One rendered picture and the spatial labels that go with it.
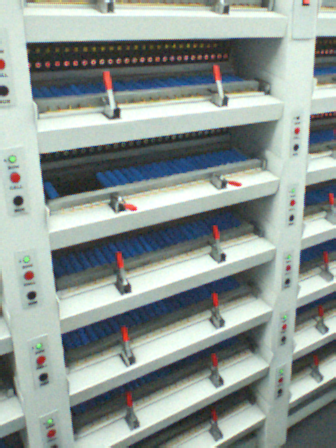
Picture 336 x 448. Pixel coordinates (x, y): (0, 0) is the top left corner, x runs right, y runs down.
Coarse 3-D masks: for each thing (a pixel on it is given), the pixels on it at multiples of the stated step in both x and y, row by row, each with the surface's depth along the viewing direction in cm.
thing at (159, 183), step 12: (216, 168) 112; (228, 168) 113; (240, 168) 116; (252, 168) 118; (144, 180) 103; (156, 180) 104; (168, 180) 104; (180, 180) 106; (192, 180) 109; (96, 192) 96; (108, 192) 97; (120, 192) 99; (132, 192) 100; (60, 204) 92; (72, 204) 93; (84, 204) 95
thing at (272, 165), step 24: (168, 144) 117; (192, 144) 121; (240, 144) 128; (48, 168) 102; (264, 168) 120; (168, 192) 105; (192, 192) 106; (216, 192) 107; (240, 192) 111; (264, 192) 117; (48, 216) 85; (72, 216) 92; (96, 216) 93; (120, 216) 95; (144, 216) 98; (168, 216) 102; (72, 240) 91
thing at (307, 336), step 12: (324, 300) 160; (300, 312) 153; (312, 312) 153; (324, 312) 157; (300, 324) 151; (312, 324) 152; (324, 324) 149; (300, 336) 147; (312, 336) 147; (324, 336) 148; (300, 348) 143; (312, 348) 147
